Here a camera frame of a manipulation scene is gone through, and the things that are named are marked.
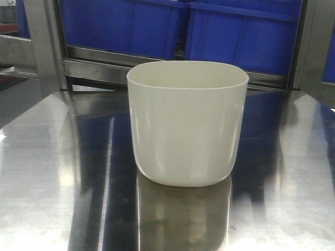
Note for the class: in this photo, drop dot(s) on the blue crate left background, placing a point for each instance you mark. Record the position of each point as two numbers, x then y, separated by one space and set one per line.
144 28

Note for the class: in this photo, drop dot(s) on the blue crate background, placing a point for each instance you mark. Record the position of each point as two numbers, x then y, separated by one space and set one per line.
144 28
257 36

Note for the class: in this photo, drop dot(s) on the steel shelf frame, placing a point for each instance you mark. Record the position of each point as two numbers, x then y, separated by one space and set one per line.
44 55

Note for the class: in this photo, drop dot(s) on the white plastic bin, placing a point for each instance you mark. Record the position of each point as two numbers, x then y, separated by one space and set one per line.
186 120

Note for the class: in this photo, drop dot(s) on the blue crate right background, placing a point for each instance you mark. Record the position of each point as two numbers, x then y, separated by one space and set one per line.
257 36

